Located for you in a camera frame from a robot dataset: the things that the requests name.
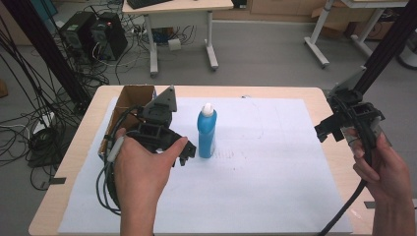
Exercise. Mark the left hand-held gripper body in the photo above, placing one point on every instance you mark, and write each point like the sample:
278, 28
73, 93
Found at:
157, 131

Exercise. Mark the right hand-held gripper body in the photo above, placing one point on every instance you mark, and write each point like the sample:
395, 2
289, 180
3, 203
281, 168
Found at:
352, 111

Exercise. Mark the blue bottle with white cap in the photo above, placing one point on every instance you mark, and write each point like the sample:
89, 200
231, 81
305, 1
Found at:
206, 134

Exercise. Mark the person's left hand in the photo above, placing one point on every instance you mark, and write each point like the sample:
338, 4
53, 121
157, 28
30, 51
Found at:
141, 173

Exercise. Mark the person's right hand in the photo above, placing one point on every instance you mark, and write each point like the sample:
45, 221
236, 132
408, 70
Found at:
387, 173

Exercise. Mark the open cardboard box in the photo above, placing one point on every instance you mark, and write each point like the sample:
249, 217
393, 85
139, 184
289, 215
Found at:
131, 98

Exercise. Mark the white paper sheet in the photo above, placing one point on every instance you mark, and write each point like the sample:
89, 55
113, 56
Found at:
262, 170

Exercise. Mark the black tape strip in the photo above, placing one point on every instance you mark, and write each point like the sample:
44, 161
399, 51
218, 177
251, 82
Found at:
369, 204
57, 180

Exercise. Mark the small white box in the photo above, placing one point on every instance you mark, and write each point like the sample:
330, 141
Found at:
174, 44

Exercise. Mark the brown cardboard boxes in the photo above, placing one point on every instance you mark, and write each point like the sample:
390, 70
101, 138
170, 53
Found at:
337, 16

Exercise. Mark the black computer tower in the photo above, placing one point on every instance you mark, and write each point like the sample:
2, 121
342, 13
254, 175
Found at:
111, 37
77, 34

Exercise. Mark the white power strip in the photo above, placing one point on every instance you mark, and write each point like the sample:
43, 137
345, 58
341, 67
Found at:
44, 121

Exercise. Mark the wooden desk with white legs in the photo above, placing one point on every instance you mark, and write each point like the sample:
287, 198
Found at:
183, 6

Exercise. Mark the black keyboard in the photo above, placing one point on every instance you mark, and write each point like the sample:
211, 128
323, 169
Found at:
147, 2

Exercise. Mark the black metal frame post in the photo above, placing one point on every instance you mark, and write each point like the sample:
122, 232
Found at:
387, 49
49, 49

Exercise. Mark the white desk frame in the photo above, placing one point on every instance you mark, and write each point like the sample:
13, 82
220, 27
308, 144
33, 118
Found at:
319, 39

